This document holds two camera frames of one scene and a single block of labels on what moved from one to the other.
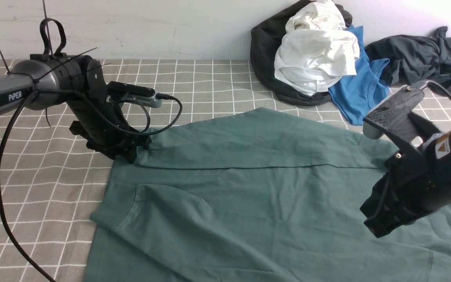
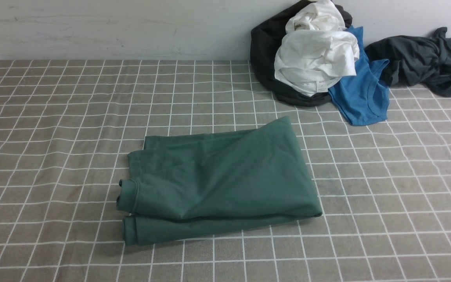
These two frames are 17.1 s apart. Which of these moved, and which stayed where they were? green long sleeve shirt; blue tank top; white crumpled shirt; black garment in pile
Moved: green long sleeve shirt
Stayed: blue tank top; black garment in pile; white crumpled shirt
